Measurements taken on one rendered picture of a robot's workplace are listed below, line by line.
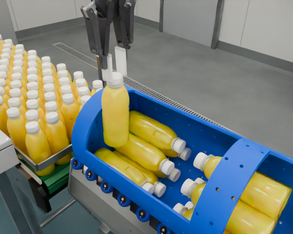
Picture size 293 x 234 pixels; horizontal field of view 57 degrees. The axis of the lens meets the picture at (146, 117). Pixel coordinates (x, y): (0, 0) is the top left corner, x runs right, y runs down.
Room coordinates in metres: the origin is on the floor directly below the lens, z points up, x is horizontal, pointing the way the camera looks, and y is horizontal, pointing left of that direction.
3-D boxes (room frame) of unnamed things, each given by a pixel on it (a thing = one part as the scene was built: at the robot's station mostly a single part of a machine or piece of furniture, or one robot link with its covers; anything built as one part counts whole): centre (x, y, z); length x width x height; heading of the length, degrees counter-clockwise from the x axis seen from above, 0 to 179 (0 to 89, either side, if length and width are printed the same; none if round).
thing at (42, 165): (0.78, 0.23, 0.96); 0.40 x 0.01 x 0.03; 139
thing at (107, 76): (0.57, 0.09, 1.35); 0.03 x 0.01 x 0.07; 49
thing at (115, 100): (0.58, 0.08, 1.22); 0.07 x 0.07 x 0.19
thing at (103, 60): (0.55, 0.10, 1.38); 0.03 x 0.01 x 0.05; 139
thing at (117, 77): (0.58, 0.08, 1.32); 0.04 x 0.04 x 0.02
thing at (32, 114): (0.76, 0.39, 1.09); 0.04 x 0.04 x 0.02
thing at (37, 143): (0.69, 0.36, 0.99); 0.07 x 0.07 x 0.19
